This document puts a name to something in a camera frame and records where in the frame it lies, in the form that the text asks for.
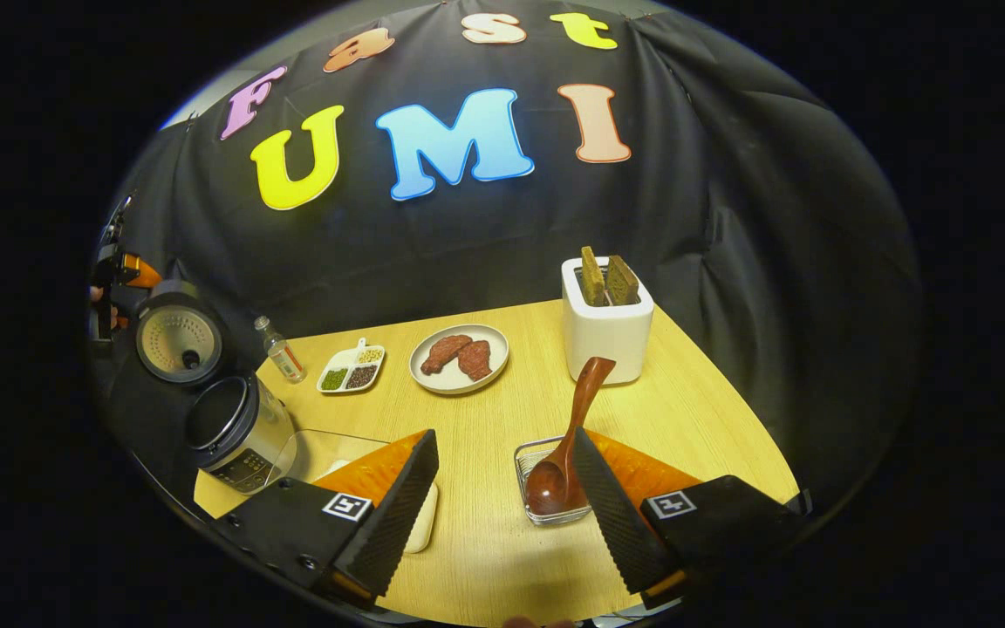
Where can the dark brown wooden spoon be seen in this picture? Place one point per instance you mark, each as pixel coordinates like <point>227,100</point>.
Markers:
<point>555,480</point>

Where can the white divided bean dish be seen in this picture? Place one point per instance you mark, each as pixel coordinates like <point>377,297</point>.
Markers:
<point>350,371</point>

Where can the silver black rice cooker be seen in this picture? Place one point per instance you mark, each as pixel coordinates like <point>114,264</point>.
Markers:
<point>249,436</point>

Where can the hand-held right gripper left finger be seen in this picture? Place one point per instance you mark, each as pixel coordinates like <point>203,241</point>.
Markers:
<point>393,515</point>

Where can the white toaster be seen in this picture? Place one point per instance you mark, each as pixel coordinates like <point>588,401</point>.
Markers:
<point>607,344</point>

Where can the red meat piece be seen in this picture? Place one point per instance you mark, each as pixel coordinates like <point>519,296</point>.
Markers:
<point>443,353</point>
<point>476,360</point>

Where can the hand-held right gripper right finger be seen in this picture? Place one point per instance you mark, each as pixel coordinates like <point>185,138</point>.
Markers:
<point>611,515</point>

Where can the clear rice container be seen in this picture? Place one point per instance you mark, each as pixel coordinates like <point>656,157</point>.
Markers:
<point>311,453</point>

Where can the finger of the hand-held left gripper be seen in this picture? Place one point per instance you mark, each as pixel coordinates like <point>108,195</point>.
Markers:
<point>140,272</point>

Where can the small clear glass bottle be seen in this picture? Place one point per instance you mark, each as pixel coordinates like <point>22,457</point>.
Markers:
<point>283,353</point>

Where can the white round plate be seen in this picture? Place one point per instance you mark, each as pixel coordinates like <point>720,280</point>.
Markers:
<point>433,379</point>

